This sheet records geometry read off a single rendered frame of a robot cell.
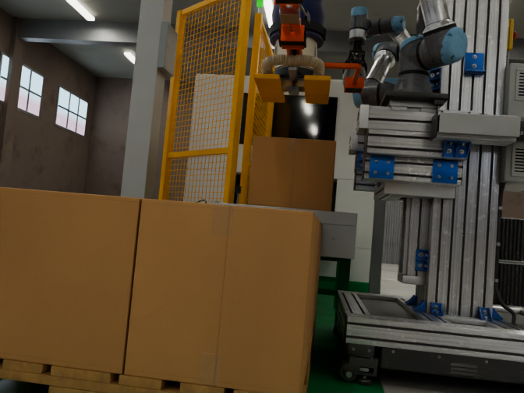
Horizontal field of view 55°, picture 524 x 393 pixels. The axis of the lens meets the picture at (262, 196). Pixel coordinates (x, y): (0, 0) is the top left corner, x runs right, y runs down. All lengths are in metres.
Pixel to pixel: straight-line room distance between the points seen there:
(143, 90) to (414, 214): 1.96
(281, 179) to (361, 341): 0.94
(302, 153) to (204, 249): 1.37
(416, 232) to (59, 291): 1.42
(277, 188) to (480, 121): 1.00
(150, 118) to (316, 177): 1.33
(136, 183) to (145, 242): 2.12
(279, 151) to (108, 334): 1.46
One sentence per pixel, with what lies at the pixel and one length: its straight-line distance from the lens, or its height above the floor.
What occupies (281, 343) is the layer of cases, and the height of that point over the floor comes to 0.25.
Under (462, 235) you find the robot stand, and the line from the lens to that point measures 2.15.
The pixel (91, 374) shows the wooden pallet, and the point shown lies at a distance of 1.28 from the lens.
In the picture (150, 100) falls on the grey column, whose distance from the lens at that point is 3.37.
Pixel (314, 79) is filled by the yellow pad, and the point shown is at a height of 1.07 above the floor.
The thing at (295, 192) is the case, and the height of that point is 0.69.
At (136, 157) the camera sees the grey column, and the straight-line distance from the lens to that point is 3.32.
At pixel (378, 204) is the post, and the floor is 0.70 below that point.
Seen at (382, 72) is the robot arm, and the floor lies 1.35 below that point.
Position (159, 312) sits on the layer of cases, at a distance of 1.19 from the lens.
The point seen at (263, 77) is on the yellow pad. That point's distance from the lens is 1.97.
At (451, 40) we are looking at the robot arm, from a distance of 1.94.
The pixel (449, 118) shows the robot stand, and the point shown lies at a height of 0.93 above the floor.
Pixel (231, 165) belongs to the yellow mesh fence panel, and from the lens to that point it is 3.22.
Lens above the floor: 0.49
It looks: 4 degrees up
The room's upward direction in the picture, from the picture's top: 5 degrees clockwise
